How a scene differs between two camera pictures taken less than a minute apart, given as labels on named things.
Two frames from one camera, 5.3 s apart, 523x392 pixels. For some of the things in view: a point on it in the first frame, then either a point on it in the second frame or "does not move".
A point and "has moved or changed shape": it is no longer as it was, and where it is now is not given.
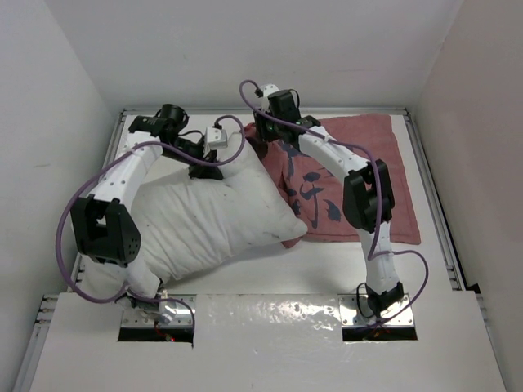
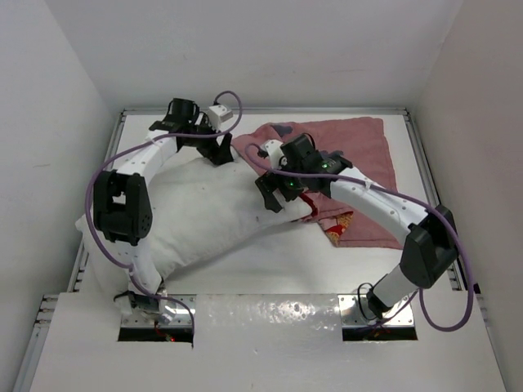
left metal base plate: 182,318 does not move
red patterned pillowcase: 318,186 has moved or changed shape
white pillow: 190,226 has moved or changed shape
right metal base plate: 355,310 does not move
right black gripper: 262,131 to 268,183
